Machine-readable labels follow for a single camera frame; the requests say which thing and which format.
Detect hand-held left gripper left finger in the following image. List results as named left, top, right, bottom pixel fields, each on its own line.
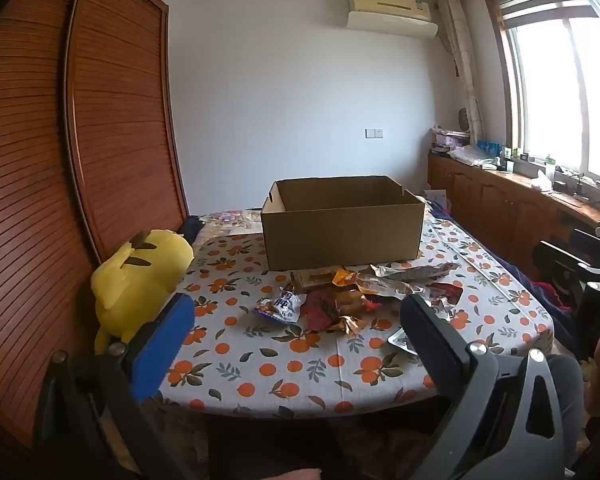
left=32, top=292, right=196, bottom=480

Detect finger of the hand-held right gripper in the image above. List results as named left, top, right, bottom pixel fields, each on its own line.
left=532, top=240, right=600, bottom=307
left=571, top=227, right=600, bottom=262

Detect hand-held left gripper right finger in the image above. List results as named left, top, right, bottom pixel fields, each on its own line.
left=400, top=294, right=566, bottom=480

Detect clear chicken meat packet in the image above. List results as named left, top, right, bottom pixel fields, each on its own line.
left=332, top=269, right=417, bottom=298

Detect dark red snack packet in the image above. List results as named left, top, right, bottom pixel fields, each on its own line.
left=300, top=290, right=342, bottom=333

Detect brown cardboard box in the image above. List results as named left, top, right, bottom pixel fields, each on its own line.
left=260, top=175, right=426, bottom=271

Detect small silver snack packet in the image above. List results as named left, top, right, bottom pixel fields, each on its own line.
left=387, top=327, right=422, bottom=357

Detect red silver snack packet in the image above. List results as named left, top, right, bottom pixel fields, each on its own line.
left=422, top=282, right=464, bottom=312

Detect yellow plush toy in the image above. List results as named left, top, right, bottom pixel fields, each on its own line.
left=90, top=229, right=195, bottom=356

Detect silver fish snack packet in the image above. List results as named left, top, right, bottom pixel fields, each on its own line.
left=370, top=261, right=461, bottom=284

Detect wooden side cabinet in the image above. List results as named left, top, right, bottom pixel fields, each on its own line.
left=427, top=152, right=600, bottom=281

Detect brown glazed meat packet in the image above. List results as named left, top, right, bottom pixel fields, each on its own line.
left=336, top=289, right=378, bottom=320

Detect orange print tablecloth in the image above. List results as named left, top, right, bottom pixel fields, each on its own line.
left=159, top=209, right=556, bottom=418

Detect blue white snack packet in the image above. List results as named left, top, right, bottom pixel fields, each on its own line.
left=254, top=287, right=307, bottom=325

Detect dark blue cloth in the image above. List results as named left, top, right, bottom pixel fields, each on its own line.
left=177, top=215, right=207, bottom=243

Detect clear plastic bag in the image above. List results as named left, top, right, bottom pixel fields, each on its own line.
left=450, top=145, right=502, bottom=169

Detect floral pillow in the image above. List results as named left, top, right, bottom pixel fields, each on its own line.
left=199, top=209, right=264, bottom=237

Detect stacked boxes on cabinet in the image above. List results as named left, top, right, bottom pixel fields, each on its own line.
left=428, top=125, right=473, bottom=157

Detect wooden slatted wardrobe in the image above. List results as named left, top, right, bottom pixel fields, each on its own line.
left=0, top=0, right=191, bottom=461

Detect patterned curtain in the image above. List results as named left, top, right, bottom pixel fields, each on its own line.
left=437, top=0, right=486, bottom=144

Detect wooden frame window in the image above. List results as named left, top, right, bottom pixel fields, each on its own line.
left=484, top=0, right=600, bottom=188

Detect wall air conditioner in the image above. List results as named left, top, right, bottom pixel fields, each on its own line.
left=346, top=0, right=439, bottom=39

